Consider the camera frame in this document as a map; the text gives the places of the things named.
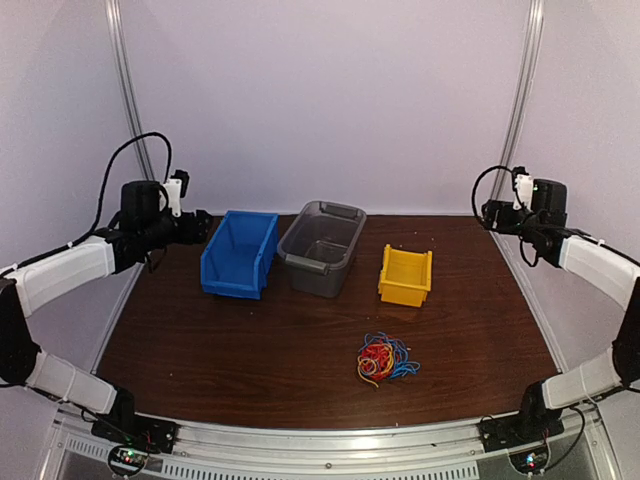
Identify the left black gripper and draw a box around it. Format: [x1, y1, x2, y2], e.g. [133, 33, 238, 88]
[141, 209, 213, 251]

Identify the yellow plastic bin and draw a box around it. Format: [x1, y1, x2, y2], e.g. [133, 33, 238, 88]
[378, 244, 433, 308]

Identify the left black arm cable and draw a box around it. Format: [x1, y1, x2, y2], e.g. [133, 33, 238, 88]
[94, 132, 174, 236]

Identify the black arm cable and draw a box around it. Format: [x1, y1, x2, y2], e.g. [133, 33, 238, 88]
[469, 164, 519, 226]
[94, 132, 174, 236]

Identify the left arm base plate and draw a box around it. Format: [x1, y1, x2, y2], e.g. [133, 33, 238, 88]
[91, 415, 178, 454]

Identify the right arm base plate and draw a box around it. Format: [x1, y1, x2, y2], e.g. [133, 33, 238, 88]
[477, 413, 564, 452]

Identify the grey transparent plastic tub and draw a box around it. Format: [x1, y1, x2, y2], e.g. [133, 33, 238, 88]
[277, 200, 367, 298]

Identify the right aluminium frame post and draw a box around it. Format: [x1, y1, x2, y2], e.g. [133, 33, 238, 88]
[487, 0, 546, 201]

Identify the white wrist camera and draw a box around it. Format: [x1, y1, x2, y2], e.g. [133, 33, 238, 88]
[512, 166, 534, 210]
[159, 169, 190, 218]

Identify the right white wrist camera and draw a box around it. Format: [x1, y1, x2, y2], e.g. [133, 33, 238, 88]
[512, 166, 534, 210]

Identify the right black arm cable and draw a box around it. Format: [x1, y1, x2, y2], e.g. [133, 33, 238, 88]
[469, 164, 519, 226]

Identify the aluminium front rail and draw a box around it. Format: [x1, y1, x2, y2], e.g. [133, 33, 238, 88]
[47, 399, 614, 480]

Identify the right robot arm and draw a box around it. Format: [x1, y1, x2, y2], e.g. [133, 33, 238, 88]
[471, 173, 639, 442]

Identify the blue plastic bin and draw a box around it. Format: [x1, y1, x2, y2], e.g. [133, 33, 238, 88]
[200, 210, 279, 300]

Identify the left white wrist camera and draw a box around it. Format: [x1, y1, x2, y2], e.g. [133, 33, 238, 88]
[159, 169, 190, 218]

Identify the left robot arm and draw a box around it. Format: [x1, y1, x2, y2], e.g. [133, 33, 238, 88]
[1, 171, 213, 444]

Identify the coloured cable bundle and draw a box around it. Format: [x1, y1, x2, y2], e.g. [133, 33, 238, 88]
[355, 329, 422, 391]

